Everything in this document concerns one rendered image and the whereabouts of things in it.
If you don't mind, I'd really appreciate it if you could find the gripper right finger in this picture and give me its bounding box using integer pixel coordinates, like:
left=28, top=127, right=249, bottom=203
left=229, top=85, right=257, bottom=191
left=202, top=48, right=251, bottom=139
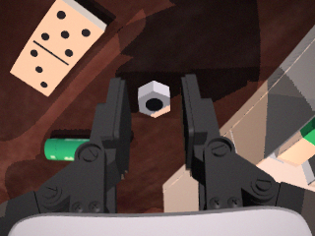
left=180, top=74, right=315, bottom=236

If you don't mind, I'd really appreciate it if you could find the peach domino tile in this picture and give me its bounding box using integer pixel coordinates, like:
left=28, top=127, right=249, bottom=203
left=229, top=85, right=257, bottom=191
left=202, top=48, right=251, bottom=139
left=10, top=0, right=106, bottom=96

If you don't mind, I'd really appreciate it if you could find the silver hex nut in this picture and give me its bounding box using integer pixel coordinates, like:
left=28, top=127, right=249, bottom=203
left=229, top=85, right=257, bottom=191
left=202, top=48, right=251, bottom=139
left=138, top=81, right=170, bottom=117

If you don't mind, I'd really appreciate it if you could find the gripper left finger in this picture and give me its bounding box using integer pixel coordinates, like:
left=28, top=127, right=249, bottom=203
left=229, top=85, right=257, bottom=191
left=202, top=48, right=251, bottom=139
left=0, top=78, right=132, bottom=236

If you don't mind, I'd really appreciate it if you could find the peach open-top bin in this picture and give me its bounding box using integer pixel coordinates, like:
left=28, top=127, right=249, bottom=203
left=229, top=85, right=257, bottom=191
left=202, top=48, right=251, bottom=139
left=162, top=25, right=315, bottom=212

